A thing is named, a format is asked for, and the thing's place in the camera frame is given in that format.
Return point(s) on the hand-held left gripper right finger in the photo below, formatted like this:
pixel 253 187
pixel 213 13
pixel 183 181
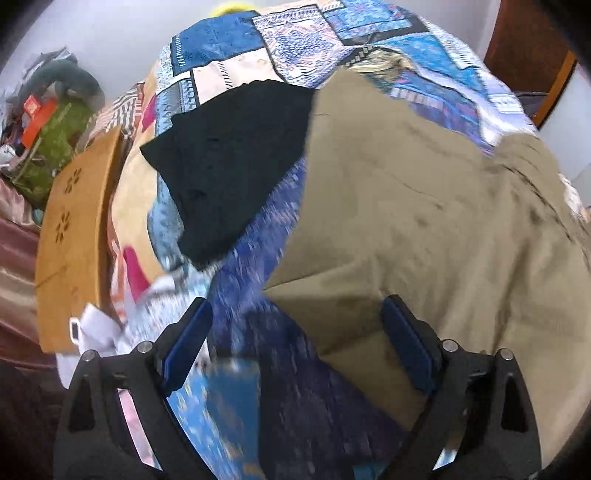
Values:
pixel 411 344

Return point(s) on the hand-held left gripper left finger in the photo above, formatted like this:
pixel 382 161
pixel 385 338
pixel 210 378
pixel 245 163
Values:
pixel 187 339

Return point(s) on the khaki pants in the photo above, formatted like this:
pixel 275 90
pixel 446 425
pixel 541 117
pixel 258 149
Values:
pixel 415 207

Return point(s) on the wooden lap desk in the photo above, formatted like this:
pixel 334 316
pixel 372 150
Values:
pixel 74 230

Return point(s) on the black garment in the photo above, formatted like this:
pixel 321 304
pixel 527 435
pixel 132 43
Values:
pixel 231 170

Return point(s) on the brown striped curtain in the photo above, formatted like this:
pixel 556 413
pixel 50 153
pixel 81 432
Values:
pixel 16 277

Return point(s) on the green storage bag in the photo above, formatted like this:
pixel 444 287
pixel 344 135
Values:
pixel 51 147

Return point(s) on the orange box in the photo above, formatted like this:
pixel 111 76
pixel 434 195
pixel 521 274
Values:
pixel 37 117

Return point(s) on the grey bag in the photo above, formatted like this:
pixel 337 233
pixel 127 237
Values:
pixel 531 104

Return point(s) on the white sliding wardrobe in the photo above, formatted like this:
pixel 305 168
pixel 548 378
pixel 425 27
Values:
pixel 561 106

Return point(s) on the grey neck pillow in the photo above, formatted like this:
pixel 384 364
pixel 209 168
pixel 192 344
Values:
pixel 64 78

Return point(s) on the blue patchwork blanket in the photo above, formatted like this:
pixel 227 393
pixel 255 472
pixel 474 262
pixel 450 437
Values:
pixel 258 55

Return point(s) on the pile of grey clothes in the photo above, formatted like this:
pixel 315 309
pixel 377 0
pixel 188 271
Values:
pixel 32 69

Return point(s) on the brown wooden door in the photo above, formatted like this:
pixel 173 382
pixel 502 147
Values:
pixel 526 46

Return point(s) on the yellow foam bed guard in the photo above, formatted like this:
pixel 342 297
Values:
pixel 233 5

